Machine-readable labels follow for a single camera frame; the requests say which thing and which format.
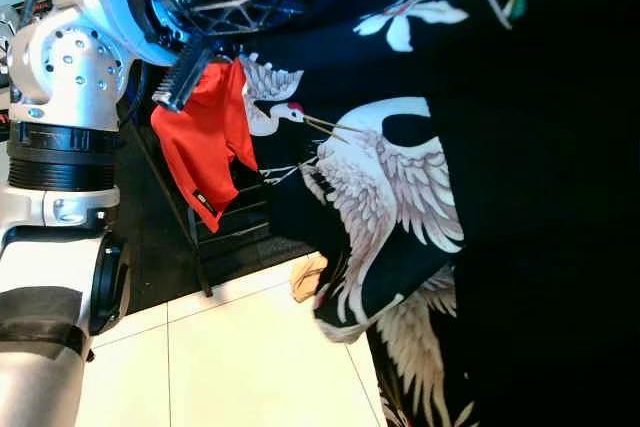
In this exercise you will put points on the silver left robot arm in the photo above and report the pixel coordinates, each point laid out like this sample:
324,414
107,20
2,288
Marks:
60,77

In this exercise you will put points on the black crane print shirt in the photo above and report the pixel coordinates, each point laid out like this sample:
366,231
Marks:
400,197

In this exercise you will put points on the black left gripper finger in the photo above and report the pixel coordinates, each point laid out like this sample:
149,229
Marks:
245,17

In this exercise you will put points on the red t-shirt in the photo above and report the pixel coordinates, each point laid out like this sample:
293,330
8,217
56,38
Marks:
200,147

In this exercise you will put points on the brown paper bag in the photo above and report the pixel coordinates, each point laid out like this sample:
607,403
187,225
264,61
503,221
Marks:
308,282

